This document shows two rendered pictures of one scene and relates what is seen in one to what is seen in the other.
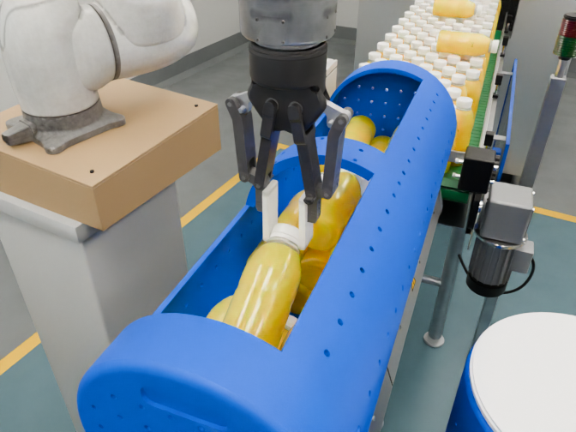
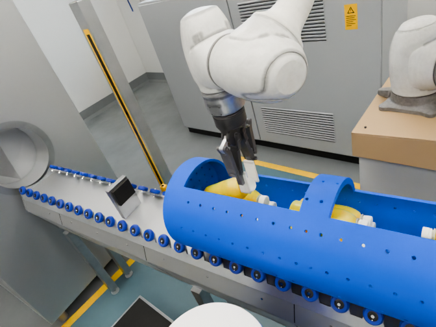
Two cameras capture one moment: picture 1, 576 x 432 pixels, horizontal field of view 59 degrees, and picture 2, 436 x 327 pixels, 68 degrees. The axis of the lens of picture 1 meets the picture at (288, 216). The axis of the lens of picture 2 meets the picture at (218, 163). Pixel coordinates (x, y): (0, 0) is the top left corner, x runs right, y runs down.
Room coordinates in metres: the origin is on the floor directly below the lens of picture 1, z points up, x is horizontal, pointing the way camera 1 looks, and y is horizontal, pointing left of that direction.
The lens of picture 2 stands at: (0.68, -0.64, 1.75)
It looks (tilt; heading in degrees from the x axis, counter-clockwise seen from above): 34 degrees down; 112
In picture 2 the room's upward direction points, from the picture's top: 19 degrees counter-clockwise
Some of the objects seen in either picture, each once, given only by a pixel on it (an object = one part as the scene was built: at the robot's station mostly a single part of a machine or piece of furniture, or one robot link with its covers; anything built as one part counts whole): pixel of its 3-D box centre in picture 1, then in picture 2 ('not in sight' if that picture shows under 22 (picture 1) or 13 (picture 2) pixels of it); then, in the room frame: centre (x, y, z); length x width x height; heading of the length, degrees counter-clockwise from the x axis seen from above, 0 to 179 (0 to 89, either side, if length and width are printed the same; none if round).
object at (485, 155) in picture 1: (474, 171); not in sight; (1.10, -0.46, 0.95); 0.10 x 0.07 x 0.10; 68
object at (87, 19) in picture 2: not in sight; (161, 171); (-0.13, 0.60, 0.85); 0.06 x 0.06 x 1.70; 68
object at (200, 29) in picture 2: not in sight; (213, 49); (0.50, -0.01, 1.57); 0.13 x 0.11 x 0.16; 131
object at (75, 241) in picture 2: not in sight; (93, 263); (-0.78, 0.43, 0.31); 0.06 x 0.06 x 0.63; 68
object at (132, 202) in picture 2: not in sight; (125, 197); (-0.10, 0.23, 1.00); 0.10 x 0.04 x 0.15; 68
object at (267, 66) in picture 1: (288, 85); (232, 125); (0.50, 0.00, 1.39); 0.08 x 0.07 x 0.09; 68
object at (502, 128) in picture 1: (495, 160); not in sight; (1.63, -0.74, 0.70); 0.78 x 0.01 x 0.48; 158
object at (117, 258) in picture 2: not in sight; (109, 246); (-0.73, 0.56, 0.31); 0.06 x 0.06 x 0.63; 68
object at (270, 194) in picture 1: (270, 211); (251, 170); (0.50, 0.02, 1.24); 0.03 x 0.01 x 0.07; 158
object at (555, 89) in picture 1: (509, 239); not in sight; (1.36, -0.73, 0.55); 0.04 x 0.04 x 1.10; 68
